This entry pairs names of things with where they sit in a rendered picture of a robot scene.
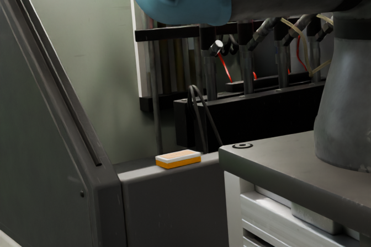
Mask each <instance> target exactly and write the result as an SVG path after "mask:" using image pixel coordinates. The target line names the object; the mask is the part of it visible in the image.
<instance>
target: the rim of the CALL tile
mask: <svg viewBox="0 0 371 247"><path fill-rule="evenodd" d="M187 150H188V151H191V150H189V149H187ZM184 151H186V150H184ZM192 152H195V151H192ZM199 156H201V154H200V153H199V152H195V153H193V154H189V155H184V156H180V157H175V158H171V159H167V158H163V157H160V155H159V156H155V157H156V160H159V161H161V162H164V163H167V164H168V163H173V162H177V161H181V160H186V159H190V158H195V157H199Z"/></svg>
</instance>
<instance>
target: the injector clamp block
mask: <svg viewBox="0 0 371 247"><path fill-rule="evenodd" d="M326 78H327V77H323V76H321V82H316V83H311V79H308V80H302V81H298V82H292V83H289V87H287V88H282V89H279V85H273V86H270V87H263V88H257V89H255V93H253V94H247V95H245V93H244V91H240V92H234V93H231V92H223V93H218V99H217V100H213V101H207V95H204V96H203V98H204V101H205V103H206V105H207V107H208V109H209V112H210V114H211V116H212V119H213V121H214V124H215V126H216V129H217V131H218V133H219V136H220V138H221V141H222V143H223V145H224V146H226V145H230V144H237V143H242V142H249V141H255V140H259V139H265V138H272V137H278V136H285V135H290V134H295V133H301V132H306V131H311V130H314V122H315V118H316V116H317V114H318V110H319V106H320V101H321V97H322V93H323V90H324V86H325V82H326ZM195 98H196V101H197V106H198V110H199V115H200V120H201V123H202V128H203V134H204V139H205V144H206V151H207V153H213V152H217V151H218V150H219V148H220V145H219V142H218V139H217V137H216V135H215V132H214V130H213V127H212V125H211V123H210V120H209V118H208V116H207V114H206V111H205V109H204V107H203V104H202V102H201V100H200V98H199V97H195ZM173 106H174V120H175V128H176V141H177V145H178V146H182V147H186V148H191V147H196V151H200V152H204V151H203V145H202V139H201V135H200V130H199V125H198V120H197V118H195V120H194V119H193V118H192V116H191V114H190V112H189V110H188V107H187V99H181V100H175V101H173Z"/></svg>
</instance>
